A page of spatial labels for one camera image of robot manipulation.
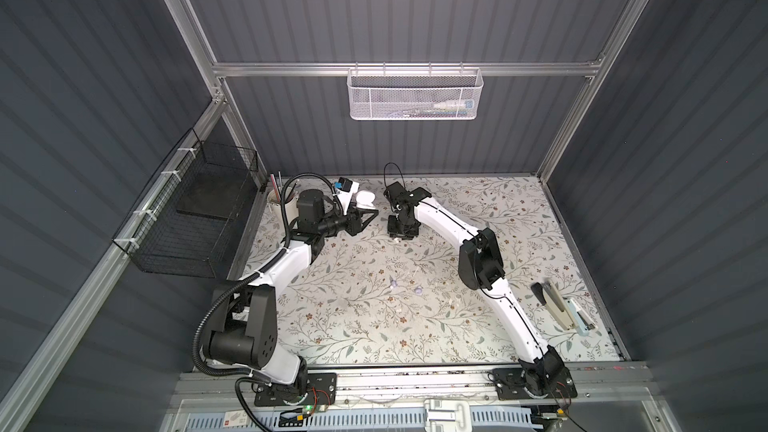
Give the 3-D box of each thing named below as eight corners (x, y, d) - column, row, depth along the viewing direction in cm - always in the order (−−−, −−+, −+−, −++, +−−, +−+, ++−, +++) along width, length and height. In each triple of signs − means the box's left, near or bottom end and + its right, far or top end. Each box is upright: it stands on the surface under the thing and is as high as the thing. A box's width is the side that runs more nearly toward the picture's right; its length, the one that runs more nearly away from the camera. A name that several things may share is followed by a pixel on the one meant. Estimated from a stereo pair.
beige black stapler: (578, 342, 83) (584, 338, 80) (527, 290, 92) (531, 285, 90) (594, 327, 85) (600, 324, 83) (542, 278, 95) (546, 274, 92)
